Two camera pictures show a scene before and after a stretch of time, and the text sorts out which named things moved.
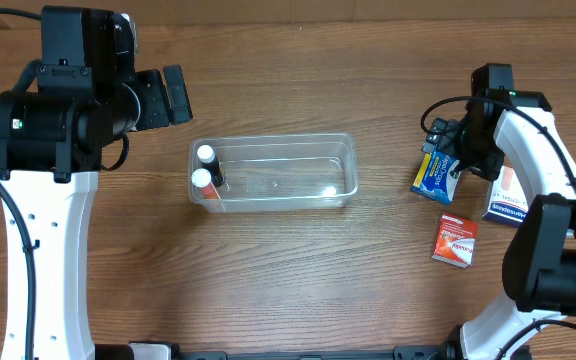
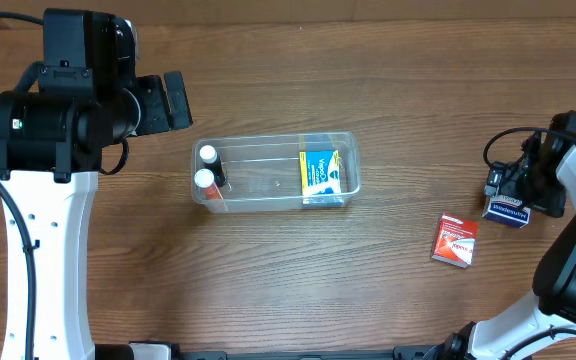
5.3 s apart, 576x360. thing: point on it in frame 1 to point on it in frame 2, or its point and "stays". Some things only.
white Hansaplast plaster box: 507,203 stays
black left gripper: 153,100 stays
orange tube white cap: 201,178 stays
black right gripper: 466,151 to 518,182
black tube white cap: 209,161 stays
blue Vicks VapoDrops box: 437,174 to 321,183
